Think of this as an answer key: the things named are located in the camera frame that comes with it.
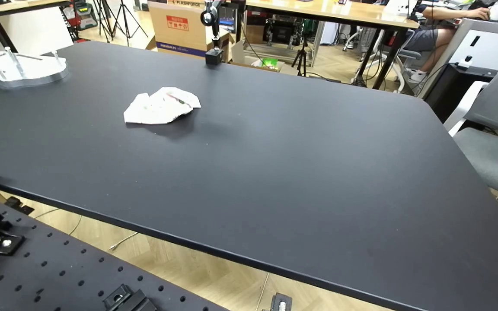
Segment long wooden table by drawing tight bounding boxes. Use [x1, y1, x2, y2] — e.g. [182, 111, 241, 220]
[242, 0, 422, 92]

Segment grey office chair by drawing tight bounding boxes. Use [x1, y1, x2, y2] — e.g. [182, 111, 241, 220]
[453, 54, 498, 204]

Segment black clamp bracket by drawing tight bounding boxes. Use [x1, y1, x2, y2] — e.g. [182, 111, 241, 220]
[100, 283, 161, 311]

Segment white slotted panel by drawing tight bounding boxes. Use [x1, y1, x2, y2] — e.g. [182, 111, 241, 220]
[420, 19, 498, 97]

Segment small grey bracket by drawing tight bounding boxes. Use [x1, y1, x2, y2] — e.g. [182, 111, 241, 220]
[268, 292, 294, 311]

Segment seated person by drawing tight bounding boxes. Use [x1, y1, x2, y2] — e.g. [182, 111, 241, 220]
[401, 4, 496, 85]

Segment white board panel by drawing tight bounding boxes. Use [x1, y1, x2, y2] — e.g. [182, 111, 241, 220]
[0, 5, 75, 57]

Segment black table clamp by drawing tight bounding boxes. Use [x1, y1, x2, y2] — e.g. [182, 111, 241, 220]
[4, 195, 35, 216]

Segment small black tripod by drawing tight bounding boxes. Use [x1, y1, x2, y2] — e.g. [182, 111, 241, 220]
[291, 36, 315, 78]

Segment large cardboard box purple stripe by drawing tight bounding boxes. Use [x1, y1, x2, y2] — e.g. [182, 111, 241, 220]
[147, 0, 237, 59]

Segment white leaf print cloth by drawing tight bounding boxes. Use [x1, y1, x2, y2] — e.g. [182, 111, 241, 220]
[123, 85, 202, 126]

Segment wooden desk black legs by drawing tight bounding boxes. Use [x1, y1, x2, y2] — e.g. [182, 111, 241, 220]
[0, 0, 73, 54]

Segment tall black tripod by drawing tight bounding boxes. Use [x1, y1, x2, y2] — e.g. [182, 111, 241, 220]
[90, 0, 151, 45]

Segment green packet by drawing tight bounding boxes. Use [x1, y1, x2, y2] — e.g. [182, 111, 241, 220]
[253, 55, 282, 73]

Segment black perforated breadboard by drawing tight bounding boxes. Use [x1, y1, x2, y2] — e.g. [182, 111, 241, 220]
[0, 192, 228, 311]

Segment black mounted camera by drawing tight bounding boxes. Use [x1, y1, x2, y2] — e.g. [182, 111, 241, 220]
[199, 5, 222, 28]

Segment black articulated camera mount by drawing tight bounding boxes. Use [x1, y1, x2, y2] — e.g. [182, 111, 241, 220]
[204, 0, 232, 69]

